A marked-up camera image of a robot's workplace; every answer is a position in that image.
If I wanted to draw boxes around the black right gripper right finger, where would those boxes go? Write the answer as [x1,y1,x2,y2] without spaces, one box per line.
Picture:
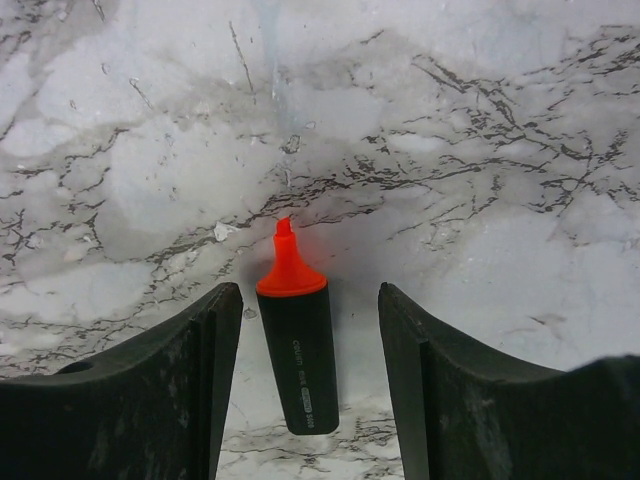
[378,283,639,479]

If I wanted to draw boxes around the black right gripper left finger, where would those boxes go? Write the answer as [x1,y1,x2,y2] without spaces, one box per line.
[1,283,243,479]

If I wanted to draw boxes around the black orange highlighter pen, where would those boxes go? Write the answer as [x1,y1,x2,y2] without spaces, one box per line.
[256,217,339,436]

